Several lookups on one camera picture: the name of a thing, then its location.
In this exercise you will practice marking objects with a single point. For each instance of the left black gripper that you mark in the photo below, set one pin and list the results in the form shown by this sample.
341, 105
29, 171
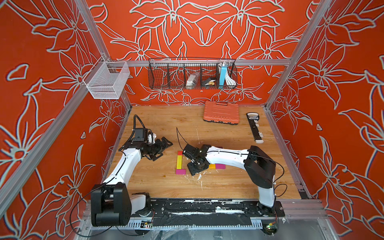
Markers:
159, 148

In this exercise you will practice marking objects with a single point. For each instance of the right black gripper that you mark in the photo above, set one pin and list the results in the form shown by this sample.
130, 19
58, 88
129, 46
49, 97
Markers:
192, 171

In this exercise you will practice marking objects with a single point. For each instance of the orange yellow block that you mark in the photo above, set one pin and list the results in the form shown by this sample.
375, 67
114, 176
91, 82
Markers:
212, 166

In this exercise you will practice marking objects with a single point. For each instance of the yellow long block front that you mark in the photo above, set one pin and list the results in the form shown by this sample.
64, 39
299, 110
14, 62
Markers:
179, 162

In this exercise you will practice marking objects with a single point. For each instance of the magenta block front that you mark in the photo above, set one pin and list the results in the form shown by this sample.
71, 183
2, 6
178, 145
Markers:
181, 172

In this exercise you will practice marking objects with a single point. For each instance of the magenta block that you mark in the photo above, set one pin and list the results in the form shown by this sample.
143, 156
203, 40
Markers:
181, 172
220, 166

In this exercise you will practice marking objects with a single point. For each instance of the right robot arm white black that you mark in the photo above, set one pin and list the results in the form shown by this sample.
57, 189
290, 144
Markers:
258, 165

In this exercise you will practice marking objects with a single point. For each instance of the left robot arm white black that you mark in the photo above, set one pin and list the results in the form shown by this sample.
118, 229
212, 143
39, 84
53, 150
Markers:
111, 204

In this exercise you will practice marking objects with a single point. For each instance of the red plastic tool case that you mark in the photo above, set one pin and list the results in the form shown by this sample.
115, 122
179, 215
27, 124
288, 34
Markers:
225, 113

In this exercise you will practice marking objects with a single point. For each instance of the black strip tool with white end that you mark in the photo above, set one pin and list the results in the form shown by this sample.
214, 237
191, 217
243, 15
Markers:
253, 119

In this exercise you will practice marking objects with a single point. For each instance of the silver bag in basket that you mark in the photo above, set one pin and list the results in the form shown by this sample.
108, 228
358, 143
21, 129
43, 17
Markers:
192, 81

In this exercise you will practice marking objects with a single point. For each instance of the black box in basket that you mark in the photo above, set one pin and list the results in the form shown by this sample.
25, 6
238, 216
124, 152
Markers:
209, 82

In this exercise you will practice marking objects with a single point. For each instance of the light blue box in basket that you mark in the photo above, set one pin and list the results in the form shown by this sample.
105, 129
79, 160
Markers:
222, 78

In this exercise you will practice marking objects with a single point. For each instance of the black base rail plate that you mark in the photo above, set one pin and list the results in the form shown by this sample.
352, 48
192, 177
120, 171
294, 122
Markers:
207, 214

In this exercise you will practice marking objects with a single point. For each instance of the black wire wall basket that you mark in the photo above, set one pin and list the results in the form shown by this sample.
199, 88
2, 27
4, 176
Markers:
172, 73

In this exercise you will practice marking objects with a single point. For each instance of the white wire basket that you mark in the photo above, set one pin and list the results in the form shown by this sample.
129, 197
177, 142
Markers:
105, 84

